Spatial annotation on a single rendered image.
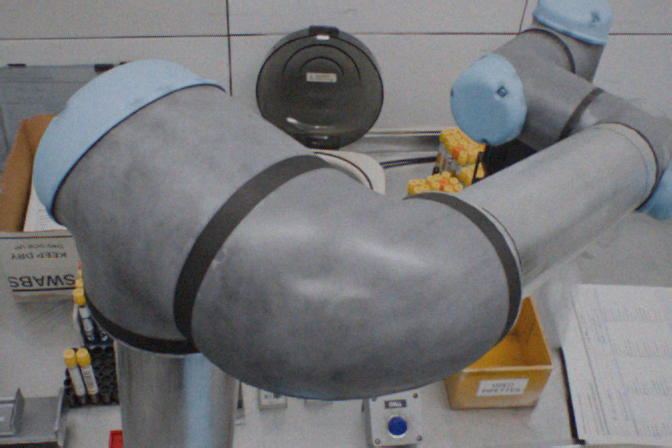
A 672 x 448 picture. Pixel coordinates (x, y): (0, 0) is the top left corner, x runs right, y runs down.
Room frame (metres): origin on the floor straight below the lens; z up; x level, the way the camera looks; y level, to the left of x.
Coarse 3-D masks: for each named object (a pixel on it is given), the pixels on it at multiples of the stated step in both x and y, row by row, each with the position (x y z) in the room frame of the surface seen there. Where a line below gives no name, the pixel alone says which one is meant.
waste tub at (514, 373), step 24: (528, 312) 0.74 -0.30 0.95; (528, 336) 0.72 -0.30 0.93; (480, 360) 0.70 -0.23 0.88; (504, 360) 0.70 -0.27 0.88; (528, 360) 0.69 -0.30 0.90; (552, 360) 0.64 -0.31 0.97; (456, 384) 0.62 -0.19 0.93; (480, 384) 0.62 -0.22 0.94; (504, 384) 0.62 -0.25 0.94; (528, 384) 0.63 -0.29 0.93; (456, 408) 0.61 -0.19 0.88
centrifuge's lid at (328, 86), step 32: (320, 32) 1.09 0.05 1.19; (288, 64) 1.13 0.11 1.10; (320, 64) 1.14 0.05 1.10; (352, 64) 1.13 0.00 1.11; (256, 96) 1.07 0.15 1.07; (288, 96) 1.12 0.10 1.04; (320, 96) 1.13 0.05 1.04; (352, 96) 1.12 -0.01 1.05; (288, 128) 1.09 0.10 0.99; (320, 128) 1.10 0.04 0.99; (352, 128) 1.10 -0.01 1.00
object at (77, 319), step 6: (78, 312) 0.68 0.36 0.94; (78, 318) 0.67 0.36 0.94; (84, 318) 0.67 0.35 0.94; (90, 318) 0.67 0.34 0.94; (78, 324) 0.67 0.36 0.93; (78, 330) 0.66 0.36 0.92; (84, 330) 0.67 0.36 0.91; (90, 330) 0.67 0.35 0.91; (96, 330) 0.67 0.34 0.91; (102, 330) 0.67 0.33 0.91; (78, 336) 0.66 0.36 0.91; (84, 336) 0.68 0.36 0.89; (96, 336) 0.68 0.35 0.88; (84, 342) 0.67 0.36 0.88; (90, 342) 0.67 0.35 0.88; (96, 342) 0.67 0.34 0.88; (102, 342) 0.67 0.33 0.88; (108, 342) 0.67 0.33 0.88
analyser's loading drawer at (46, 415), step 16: (0, 400) 0.53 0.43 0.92; (16, 400) 0.52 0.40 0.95; (32, 400) 0.54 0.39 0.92; (48, 400) 0.55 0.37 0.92; (64, 400) 0.54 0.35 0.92; (0, 416) 0.51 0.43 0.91; (16, 416) 0.50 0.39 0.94; (32, 416) 0.52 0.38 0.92; (48, 416) 0.52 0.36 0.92; (64, 416) 0.53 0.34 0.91; (0, 432) 0.49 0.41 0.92; (16, 432) 0.49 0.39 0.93; (32, 432) 0.50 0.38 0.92; (48, 432) 0.50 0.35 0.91; (64, 432) 0.51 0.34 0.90
